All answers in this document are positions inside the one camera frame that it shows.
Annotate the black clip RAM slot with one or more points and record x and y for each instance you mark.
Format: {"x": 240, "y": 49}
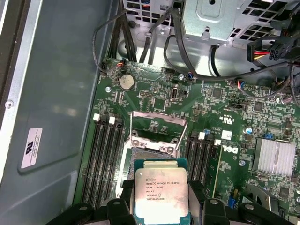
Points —
{"x": 191, "y": 161}
{"x": 115, "y": 164}
{"x": 98, "y": 164}
{"x": 206, "y": 161}

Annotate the internal USB port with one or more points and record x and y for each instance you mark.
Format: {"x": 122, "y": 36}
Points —
{"x": 175, "y": 93}

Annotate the black PC case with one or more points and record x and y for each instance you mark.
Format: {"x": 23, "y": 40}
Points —
{"x": 58, "y": 93}

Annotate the green motherboard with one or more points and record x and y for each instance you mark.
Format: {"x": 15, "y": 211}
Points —
{"x": 199, "y": 110}

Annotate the round coin cell battery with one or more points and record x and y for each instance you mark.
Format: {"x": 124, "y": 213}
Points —
{"x": 126, "y": 82}

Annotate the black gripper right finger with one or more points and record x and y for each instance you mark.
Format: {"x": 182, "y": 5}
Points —
{"x": 195, "y": 206}

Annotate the green RAM stick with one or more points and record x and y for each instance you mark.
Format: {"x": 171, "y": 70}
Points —
{"x": 216, "y": 164}

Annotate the silver green CPU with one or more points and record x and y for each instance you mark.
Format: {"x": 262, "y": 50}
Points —
{"x": 161, "y": 192}

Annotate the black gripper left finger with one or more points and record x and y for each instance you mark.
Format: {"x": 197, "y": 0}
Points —
{"x": 126, "y": 206}

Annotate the metal socket cover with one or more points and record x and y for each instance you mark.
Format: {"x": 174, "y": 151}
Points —
{"x": 159, "y": 115}

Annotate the white wall sticker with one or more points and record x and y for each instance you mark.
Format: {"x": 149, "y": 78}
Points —
{"x": 31, "y": 147}

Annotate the silver finned heatsink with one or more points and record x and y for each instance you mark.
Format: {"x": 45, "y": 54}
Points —
{"x": 274, "y": 157}

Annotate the white barcode sticker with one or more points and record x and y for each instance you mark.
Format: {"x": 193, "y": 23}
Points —
{"x": 227, "y": 135}

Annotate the black power connector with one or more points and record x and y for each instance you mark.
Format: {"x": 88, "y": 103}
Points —
{"x": 279, "y": 48}

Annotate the white clip RAM slot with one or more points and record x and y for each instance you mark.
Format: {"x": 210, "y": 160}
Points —
{"x": 90, "y": 164}
{"x": 218, "y": 142}
{"x": 107, "y": 164}
{"x": 198, "y": 161}

